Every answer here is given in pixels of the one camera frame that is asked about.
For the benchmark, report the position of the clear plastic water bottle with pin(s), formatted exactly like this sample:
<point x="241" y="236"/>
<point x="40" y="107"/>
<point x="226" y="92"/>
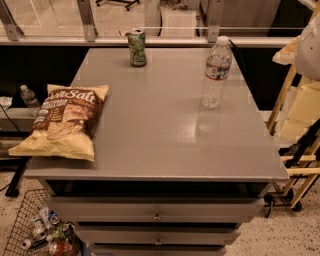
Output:
<point x="217" y="68"/>

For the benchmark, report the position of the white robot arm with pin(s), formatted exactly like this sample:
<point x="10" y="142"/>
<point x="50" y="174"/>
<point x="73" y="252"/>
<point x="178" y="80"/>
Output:
<point x="307" y="58"/>

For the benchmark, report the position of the brown yellow chip bag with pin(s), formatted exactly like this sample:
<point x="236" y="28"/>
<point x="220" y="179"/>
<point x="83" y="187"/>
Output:
<point x="65" y="124"/>

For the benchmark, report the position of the small water bottle on shelf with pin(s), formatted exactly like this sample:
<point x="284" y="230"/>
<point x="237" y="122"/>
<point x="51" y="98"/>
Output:
<point x="30" y="100"/>

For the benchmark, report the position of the white bottle in basket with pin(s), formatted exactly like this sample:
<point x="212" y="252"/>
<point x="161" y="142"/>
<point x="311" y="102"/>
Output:
<point x="37" y="227"/>

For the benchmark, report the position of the grey drawer cabinet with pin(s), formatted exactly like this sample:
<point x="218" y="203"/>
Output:
<point x="158" y="149"/>

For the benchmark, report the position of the top drawer knob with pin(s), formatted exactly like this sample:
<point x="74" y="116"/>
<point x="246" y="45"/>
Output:
<point x="156" y="217"/>

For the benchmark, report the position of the drawer knob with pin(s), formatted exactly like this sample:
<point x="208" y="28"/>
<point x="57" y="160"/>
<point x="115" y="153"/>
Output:
<point x="158" y="241"/>
<point x="156" y="217"/>

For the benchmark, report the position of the green soda can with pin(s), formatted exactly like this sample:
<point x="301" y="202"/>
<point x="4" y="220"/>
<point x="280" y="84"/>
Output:
<point x="136" y="43"/>

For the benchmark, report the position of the red can in basket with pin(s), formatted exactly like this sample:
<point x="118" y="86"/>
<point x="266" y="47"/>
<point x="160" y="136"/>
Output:
<point x="60" y="248"/>

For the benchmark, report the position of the wire basket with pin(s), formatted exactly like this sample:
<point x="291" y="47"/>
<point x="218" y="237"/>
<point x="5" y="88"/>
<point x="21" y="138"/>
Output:
<point x="21" y="242"/>

